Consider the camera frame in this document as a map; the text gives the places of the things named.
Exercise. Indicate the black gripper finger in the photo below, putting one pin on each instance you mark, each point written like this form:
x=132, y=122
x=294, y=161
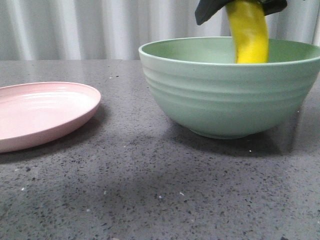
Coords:
x=207, y=8
x=272, y=6

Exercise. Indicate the yellow banana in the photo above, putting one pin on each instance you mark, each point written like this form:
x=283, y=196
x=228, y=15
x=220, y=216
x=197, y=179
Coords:
x=249, y=31

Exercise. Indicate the green ribbed bowl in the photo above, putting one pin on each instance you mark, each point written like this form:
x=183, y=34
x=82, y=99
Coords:
x=198, y=84

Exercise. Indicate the pink plate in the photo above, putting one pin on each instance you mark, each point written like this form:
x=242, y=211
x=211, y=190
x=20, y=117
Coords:
x=33, y=114

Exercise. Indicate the grey curtain backdrop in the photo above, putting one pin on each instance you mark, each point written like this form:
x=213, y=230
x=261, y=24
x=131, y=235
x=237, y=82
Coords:
x=97, y=29

